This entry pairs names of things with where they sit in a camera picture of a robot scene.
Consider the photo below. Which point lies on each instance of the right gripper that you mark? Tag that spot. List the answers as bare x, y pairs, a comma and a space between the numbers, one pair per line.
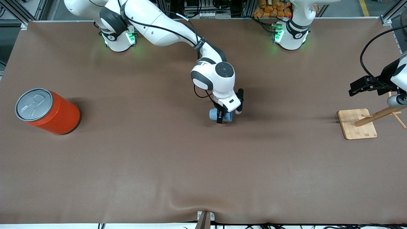
220, 113

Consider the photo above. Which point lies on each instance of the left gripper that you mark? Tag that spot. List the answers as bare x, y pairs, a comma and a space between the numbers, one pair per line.
385, 77

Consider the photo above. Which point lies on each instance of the brown table cover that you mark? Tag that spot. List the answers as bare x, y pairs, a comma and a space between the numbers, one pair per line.
159, 165

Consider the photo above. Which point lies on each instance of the white connector strip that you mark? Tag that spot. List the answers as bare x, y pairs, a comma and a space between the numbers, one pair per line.
203, 14

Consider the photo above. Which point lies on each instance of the wooden cup rack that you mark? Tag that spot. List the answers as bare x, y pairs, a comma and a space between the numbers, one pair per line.
356, 125

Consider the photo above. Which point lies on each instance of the light blue plastic cup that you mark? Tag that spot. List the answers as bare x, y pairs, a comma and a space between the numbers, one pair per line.
213, 114

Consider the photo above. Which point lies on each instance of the orange snack bag pile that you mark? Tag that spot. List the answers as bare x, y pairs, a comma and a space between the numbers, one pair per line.
273, 9

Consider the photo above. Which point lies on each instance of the large orange can silver lid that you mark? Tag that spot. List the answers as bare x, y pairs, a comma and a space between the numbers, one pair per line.
54, 114

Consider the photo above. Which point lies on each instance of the aluminium frame post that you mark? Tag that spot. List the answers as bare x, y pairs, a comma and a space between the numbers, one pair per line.
19, 11
392, 14

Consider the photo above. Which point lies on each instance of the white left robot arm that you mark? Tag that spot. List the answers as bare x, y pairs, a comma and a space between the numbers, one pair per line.
291, 31

